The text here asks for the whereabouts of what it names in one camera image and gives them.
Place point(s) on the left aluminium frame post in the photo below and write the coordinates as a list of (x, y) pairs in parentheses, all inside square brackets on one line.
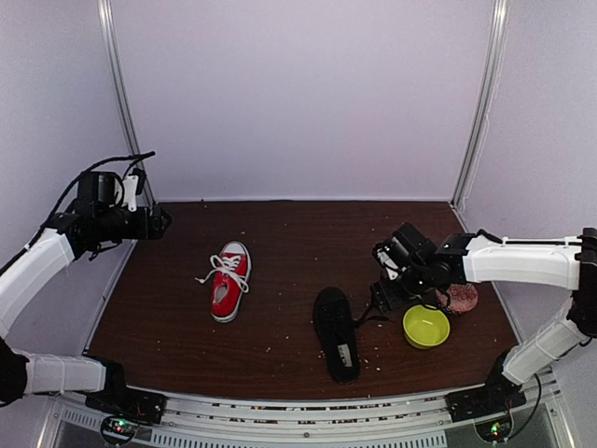
[(106, 18)]

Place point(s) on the aluminium frame post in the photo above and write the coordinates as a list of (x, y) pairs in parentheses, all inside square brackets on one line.
[(487, 90), (106, 18)]

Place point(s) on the front aluminium rail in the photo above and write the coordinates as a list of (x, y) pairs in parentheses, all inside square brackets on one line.
[(418, 420)]

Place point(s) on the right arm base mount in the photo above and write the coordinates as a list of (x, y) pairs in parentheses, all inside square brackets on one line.
[(490, 405)]

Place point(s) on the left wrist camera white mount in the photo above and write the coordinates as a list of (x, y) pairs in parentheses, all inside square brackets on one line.
[(131, 184)]

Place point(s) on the red patterned bowl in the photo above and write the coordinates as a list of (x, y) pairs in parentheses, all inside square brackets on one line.
[(458, 300)]

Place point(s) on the right aluminium frame post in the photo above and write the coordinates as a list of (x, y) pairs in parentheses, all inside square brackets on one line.
[(487, 90)]

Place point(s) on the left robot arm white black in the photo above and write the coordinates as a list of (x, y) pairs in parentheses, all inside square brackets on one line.
[(103, 215)]

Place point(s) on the upturned shoe orange sole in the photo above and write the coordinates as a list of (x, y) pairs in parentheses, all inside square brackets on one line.
[(335, 329)]

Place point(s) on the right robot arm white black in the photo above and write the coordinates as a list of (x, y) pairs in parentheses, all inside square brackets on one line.
[(414, 266)]

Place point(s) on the red canvas sneaker white laces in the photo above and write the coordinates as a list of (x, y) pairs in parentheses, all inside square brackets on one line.
[(230, 272)]

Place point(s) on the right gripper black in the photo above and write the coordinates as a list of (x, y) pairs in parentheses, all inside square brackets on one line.
[(385, 300)]

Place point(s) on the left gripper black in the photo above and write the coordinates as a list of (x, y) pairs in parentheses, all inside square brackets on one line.
[(156, 230)]

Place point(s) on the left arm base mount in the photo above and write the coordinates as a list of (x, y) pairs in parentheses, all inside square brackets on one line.
[(126, 409)]

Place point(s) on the lime green bowl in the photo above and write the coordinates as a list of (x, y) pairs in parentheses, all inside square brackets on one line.
[(425, 328)]

